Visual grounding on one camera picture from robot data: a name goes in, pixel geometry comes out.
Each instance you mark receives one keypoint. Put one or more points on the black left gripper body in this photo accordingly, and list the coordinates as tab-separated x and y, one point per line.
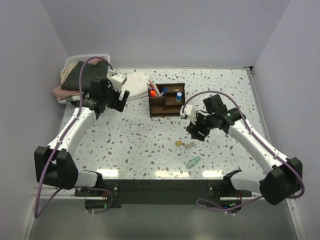
111	98

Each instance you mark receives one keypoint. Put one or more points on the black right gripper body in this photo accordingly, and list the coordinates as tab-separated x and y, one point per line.
205	123

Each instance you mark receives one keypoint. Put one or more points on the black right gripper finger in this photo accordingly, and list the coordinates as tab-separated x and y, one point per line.
190	129
199	136

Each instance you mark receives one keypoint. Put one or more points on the beige eraser block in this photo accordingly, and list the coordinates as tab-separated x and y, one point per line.
189	145

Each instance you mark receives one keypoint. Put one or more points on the small gold eraser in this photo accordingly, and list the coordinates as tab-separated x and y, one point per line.
178	143

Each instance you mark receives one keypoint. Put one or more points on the green transparent utility knife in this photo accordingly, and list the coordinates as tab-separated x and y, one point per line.
192	162

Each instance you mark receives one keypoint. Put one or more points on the orange black highlighter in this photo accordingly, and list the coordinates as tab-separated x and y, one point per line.
153	93

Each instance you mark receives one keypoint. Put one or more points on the red gel pen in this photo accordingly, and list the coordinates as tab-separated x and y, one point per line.
150	86

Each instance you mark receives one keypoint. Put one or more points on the brown wooden desk organizer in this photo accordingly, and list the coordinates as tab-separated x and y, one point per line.
166	106

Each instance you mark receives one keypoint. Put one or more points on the blue grey pencil sharpener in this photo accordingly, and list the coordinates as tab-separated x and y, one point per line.
179	97

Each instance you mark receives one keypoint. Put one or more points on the blue cap white marker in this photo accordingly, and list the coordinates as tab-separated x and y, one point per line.
165	89

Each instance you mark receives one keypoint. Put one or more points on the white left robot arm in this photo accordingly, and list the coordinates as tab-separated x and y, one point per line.
54	164

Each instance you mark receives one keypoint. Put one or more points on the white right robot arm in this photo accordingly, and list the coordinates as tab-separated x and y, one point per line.
283	176

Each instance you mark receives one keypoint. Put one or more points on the white folded towel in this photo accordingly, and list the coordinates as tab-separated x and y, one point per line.
136	84

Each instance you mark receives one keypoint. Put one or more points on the pink folded cloth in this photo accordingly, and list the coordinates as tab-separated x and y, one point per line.
63	94

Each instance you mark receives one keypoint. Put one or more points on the cream folded cloth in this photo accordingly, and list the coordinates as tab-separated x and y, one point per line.
66	71

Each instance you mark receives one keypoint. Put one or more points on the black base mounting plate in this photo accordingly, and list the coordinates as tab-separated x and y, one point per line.
169	192

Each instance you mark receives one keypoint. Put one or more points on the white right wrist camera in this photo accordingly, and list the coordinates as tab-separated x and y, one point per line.
188	111

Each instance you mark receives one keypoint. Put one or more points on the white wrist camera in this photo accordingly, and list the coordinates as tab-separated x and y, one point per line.
188	111
118	80

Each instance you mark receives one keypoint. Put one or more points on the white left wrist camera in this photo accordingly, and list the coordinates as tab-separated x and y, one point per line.
118	80

